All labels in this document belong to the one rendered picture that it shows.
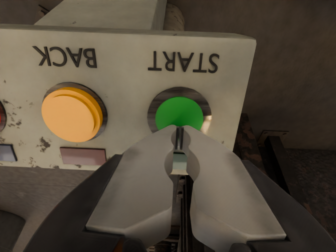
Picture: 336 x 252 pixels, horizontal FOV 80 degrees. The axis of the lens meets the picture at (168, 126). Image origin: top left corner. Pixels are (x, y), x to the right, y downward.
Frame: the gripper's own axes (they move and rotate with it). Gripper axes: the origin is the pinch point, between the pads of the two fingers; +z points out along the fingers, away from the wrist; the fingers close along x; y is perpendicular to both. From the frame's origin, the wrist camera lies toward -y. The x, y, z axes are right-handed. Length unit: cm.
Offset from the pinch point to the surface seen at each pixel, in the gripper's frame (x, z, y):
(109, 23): -6.1, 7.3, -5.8
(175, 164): -0.1, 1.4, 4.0
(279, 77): 42, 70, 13
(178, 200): 8, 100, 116
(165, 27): -2.7, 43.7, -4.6
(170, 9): -2, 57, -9
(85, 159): -7.3, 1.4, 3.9
